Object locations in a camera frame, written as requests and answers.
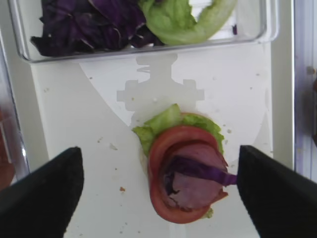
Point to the upright tomato slices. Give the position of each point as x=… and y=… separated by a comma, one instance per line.
x=7, y=147

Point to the green lettuce in container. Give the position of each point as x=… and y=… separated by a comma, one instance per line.
x=173, y=23

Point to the lettuce leaf under sandwich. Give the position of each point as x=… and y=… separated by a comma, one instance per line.
x=186, y=168

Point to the white serving tray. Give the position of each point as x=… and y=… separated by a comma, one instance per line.
x=126, y=114

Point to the tomato slice on sandwich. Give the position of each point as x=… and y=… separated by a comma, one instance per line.
x=164, y=141

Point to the clear acrylic divider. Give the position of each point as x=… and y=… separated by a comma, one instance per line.
x=6, y=98
x=305, y=66

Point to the stacked meat slices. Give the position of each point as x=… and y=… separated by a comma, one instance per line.
x=310, y=111

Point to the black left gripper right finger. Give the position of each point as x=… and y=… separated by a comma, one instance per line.
x=280, y=202

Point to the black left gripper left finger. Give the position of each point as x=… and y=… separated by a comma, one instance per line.
x=42, y=204

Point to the left clear acrylic divider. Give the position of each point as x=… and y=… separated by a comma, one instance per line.
x=6, y=98

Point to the clear plastic container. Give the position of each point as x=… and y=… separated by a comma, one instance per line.
x=252, y=21

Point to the purple cabbage pile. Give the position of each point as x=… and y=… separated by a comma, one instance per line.
x=73, y=27

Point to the purple cabbage piece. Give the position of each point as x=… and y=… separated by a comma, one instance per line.
x=192, y=168

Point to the right clear acrylic divider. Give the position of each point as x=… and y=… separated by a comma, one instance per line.
x=305, y=66

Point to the ham slice on sandwich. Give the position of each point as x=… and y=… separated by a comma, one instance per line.
x=194, y=193

